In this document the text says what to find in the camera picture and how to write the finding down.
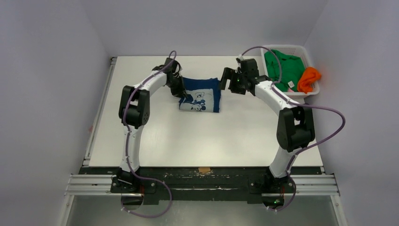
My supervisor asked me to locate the blue t-shirt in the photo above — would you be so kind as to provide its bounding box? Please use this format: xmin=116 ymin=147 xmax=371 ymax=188
xmin=179 ymin=78 xmax=221 ymax=113

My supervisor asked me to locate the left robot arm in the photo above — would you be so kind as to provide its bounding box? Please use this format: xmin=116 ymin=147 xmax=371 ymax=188
xmin=116 ymin=57 xmax=187 ymax=193

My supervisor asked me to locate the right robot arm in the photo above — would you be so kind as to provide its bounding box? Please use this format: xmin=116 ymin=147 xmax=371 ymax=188
xmin=219 ymin=58 xmax=315 ymax=192

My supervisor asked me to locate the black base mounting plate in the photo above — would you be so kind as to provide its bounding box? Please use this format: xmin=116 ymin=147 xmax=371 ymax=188
xmin=79 ymin=167 xmax=321 ymax=208

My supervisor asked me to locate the brown tape piece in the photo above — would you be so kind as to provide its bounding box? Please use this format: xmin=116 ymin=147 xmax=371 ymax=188
xmin=198 ymin=167 xmax=212 ymax=174

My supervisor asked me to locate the orange t-shirt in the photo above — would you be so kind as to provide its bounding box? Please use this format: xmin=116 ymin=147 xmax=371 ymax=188
xmin=297 ymin=67 xmax=322 ymax=94

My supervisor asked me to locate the green t-shirt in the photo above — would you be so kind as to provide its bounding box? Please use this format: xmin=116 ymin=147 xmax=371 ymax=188
xmin=264 ymin=49 xmax=305 ymax=92

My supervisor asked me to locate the aluminium frame rail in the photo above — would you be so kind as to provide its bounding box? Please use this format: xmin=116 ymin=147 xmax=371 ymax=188
xmin=65 ymin=174 xmax=112 ymax=196

